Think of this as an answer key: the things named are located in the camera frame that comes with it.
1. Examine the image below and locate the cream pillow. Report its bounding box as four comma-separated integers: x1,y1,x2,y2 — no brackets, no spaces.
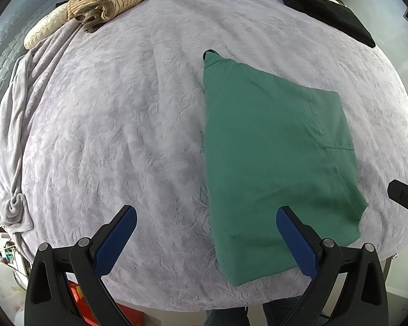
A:
23,7,70,50

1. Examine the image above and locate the black folded garment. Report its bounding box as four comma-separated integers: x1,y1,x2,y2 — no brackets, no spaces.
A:
277,0,376,49

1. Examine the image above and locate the cluttered side table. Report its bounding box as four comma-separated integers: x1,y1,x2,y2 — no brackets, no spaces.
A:
0,217,24,286

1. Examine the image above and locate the red box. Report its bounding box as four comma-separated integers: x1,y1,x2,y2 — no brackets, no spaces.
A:
67,278,137,326

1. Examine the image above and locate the person's right leg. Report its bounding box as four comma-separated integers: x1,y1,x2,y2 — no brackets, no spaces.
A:
263,295,305,326

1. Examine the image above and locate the lavender fleece blanket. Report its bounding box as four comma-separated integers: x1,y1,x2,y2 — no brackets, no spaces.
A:
0,0,408,313

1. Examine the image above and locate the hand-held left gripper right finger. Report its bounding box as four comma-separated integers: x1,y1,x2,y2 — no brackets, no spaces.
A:
275,205,390,326

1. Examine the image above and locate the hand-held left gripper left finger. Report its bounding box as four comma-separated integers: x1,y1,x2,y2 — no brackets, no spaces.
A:
24,205,138,326

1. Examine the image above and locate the green work jacket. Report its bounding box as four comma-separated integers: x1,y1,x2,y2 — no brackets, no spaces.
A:
202,49,369,286

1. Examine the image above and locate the person's left leg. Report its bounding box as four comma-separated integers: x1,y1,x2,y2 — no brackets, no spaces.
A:
204,307,250,326

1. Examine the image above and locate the person's leg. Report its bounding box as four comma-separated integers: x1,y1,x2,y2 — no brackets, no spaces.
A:
263,295,305,326
204,307,250,326

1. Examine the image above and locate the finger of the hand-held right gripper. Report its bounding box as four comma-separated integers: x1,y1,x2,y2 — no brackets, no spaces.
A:
387,179,408,233

